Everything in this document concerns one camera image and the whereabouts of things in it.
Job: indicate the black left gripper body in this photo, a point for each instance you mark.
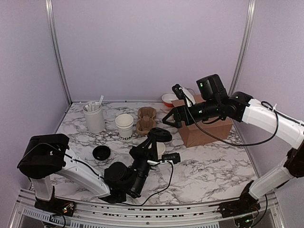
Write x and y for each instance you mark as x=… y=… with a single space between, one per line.
x=137 y=155

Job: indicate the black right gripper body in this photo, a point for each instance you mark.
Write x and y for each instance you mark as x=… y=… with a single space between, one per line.
x=211 y=109

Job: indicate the single white paper cup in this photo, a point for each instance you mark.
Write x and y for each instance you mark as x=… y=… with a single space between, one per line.
x=160 y=149

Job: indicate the black plastic cup lid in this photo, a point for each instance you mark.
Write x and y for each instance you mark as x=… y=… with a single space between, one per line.
x=101 y=152

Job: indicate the white paper cups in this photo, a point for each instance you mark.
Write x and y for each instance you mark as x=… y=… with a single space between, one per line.
x=124 y=124

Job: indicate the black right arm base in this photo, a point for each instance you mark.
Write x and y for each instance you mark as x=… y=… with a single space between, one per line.
x=245 y=204

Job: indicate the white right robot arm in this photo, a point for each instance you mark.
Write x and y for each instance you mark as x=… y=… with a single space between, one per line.
x=244 y=108

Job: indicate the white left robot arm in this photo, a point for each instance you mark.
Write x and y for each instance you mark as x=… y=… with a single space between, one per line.
x=50 y=154

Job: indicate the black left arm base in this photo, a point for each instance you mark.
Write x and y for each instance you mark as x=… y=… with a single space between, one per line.
x=56 y=205

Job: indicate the orange white bowl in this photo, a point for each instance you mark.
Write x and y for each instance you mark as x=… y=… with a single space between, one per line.
x=167 y=99

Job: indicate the brown cardboard cup carrier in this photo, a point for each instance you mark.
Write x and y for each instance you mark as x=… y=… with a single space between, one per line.
x=146 y=120

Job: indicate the white ribbed stirrer canister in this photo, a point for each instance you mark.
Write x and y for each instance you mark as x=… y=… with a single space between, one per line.
x=94 y=120

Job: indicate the front aluminium frame rail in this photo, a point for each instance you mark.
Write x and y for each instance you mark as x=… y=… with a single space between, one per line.
x=100 y=215

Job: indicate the right rear aluminium post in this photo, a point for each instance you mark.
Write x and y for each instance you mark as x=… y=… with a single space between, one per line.
x=244 y=45

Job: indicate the aluminium post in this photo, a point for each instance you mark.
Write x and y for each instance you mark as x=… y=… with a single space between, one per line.
x=244 y=45
x=56 y=49

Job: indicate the left rear aluminium post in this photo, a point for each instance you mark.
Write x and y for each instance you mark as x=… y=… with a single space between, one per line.
x=56 y=49

